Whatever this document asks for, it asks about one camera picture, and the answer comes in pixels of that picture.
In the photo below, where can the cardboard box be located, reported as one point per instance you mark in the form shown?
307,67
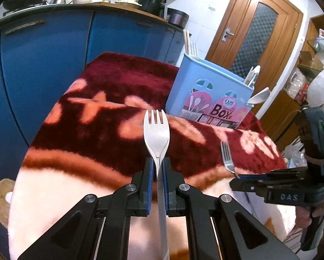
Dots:
308,58

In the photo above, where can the blue plastic utensil holder box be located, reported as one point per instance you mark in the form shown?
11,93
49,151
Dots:
194,73

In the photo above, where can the dark rice cooker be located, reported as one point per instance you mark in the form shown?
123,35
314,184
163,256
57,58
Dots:
177,17

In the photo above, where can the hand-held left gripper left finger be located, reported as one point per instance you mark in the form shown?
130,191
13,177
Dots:
150,187

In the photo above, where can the red floral blanket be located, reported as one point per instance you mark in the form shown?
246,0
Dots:
124,81

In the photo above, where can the clear plastic bag of goods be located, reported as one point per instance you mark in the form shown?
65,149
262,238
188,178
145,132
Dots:
296,82

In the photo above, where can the black air fryer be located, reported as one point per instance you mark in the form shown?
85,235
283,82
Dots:
151,1

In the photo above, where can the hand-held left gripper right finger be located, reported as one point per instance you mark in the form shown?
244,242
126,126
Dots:
166,187

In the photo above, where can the metal fork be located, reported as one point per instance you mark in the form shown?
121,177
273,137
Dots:
225,154
195,51

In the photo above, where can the wooden door with glass panel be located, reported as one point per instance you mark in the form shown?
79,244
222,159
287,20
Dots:
232,8

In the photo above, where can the pale blue plastic container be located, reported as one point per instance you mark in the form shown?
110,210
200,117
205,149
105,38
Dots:
322,43

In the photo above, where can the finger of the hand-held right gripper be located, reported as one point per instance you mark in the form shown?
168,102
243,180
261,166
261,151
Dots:
257,181

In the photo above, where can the wooden shelf niche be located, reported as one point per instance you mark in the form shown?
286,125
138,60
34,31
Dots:
312,24

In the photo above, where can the bowl of food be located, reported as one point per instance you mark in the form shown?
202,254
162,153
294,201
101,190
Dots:
128,2

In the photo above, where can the crumpled clear plastic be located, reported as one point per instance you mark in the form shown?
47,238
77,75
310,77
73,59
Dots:
294,154

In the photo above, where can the person's right hand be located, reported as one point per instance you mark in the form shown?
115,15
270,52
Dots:
303,218

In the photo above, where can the white plastic bag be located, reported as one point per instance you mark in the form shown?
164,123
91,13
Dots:
323,86

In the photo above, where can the white plastic fork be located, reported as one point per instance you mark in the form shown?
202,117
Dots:
156,138

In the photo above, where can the tan round stool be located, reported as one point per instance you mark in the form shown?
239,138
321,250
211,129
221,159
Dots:
2,197

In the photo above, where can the blue kitchen cabinet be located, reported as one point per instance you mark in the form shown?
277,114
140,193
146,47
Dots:
42,59

